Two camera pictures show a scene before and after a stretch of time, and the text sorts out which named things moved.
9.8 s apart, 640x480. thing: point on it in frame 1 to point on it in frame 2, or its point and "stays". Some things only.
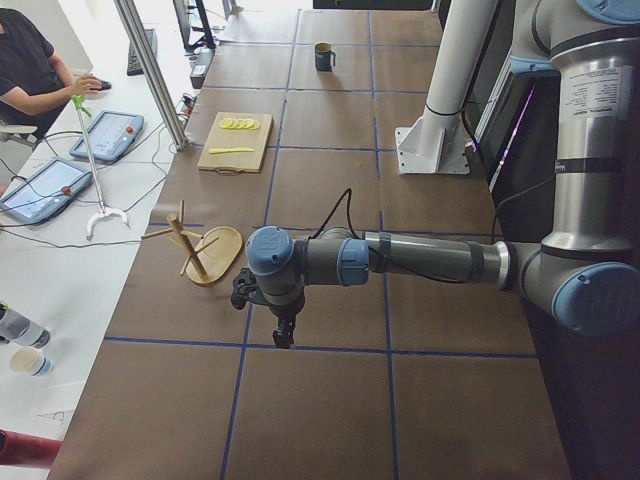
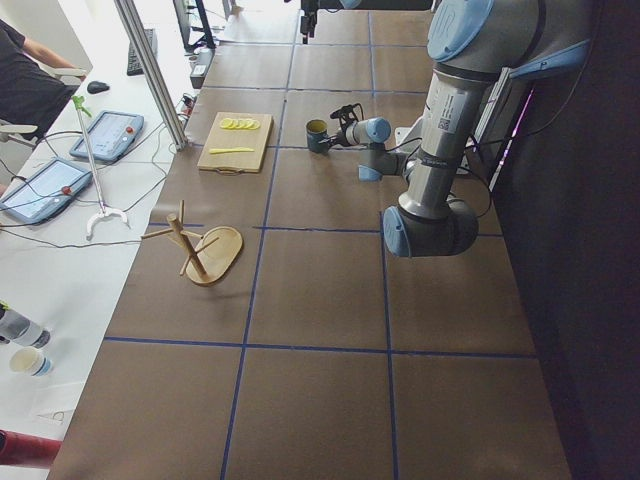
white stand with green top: [78, 102] stays
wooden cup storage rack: [211, 255] stays
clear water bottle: [15, 327] stays
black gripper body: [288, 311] to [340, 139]
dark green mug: [325, 58] to [316, 130]
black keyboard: [133, 65] stays
